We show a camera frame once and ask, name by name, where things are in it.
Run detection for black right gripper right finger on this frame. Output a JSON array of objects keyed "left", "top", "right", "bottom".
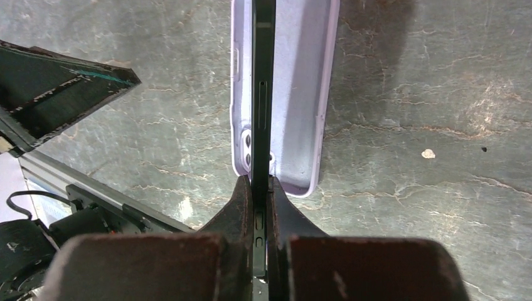
[{"left": 267, "top": 177, "right": 469, "bottom": 300}]

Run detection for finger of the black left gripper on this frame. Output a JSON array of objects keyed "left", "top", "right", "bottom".
[{"left": 1, "top": 41, "right": 141, "bottom": 157}]

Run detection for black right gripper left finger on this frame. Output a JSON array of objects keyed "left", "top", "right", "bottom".
[{"left": 41, "top": 176, "right": 253, "bottom": 300}]

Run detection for lilac phone case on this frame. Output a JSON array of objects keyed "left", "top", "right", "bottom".
[{"left": 230, "top": 0, "right": 340, "bottom": 198}]

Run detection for black smartphone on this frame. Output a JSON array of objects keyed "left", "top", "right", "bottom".
[{"left": 250, "top": 0, "right": 276, "bottom": 283}]

